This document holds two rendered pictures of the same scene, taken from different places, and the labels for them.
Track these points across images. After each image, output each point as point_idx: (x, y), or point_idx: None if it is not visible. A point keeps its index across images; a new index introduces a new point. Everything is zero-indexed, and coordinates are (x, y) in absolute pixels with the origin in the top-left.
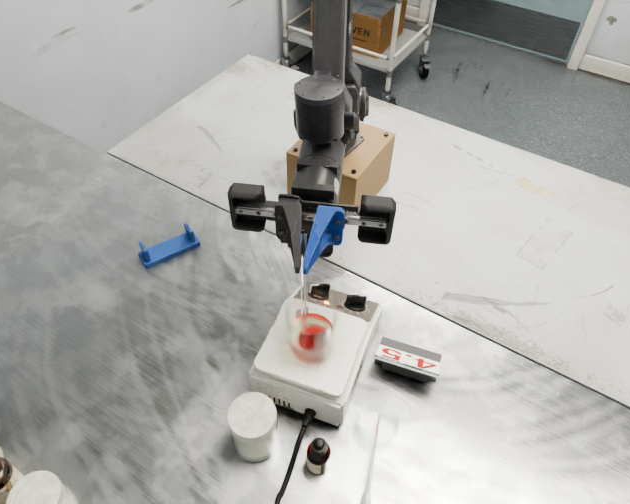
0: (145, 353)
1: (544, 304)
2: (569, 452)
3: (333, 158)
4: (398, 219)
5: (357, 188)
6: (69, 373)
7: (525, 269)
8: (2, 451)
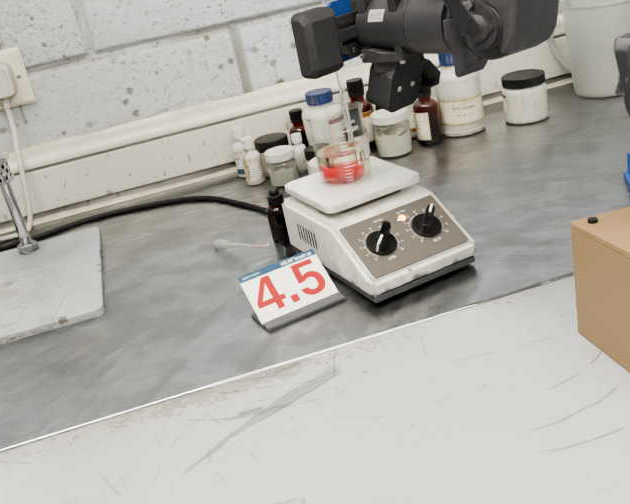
0: (496, 177)
1: (191, 466)
2: (72, 371)
3: (410, 1)
4: (543, 386)
5: (575, 251)
6: (512, 151)
7: (264, 488)
8: (464, 133)
